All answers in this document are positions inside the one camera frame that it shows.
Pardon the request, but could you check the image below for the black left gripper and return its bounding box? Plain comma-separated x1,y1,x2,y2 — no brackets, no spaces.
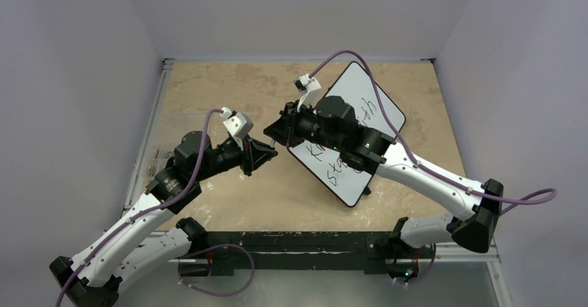
193,133,277,182

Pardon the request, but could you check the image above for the white whiteboard black frame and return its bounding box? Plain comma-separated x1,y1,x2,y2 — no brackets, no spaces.
288,62,406,207

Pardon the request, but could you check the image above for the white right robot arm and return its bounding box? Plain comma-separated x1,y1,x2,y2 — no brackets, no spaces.
263,96,503,256

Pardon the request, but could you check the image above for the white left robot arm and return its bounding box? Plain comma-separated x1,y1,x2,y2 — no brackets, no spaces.
49,131,277,306

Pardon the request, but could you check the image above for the clear box of screws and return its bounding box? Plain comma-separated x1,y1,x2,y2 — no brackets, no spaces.
144,144,174,180

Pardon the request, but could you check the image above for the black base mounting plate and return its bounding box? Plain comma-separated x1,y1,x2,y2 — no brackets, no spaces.
162,231,435,279

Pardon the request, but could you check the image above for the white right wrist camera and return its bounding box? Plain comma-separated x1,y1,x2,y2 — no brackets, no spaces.
294,74,322,112

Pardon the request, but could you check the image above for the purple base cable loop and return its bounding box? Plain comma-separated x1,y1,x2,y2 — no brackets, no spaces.
178,244,255,297

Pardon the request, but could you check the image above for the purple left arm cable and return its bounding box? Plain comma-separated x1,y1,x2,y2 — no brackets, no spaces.
55,108,231,307

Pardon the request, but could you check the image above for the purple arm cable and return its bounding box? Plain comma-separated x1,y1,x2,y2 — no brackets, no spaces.
55,108,231,307
309,50,559,216

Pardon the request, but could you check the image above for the aluminium extrusion rail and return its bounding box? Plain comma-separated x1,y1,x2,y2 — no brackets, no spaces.
435,243,499,263

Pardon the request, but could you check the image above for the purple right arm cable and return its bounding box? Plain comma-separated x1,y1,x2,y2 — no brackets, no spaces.
309,50,559,216

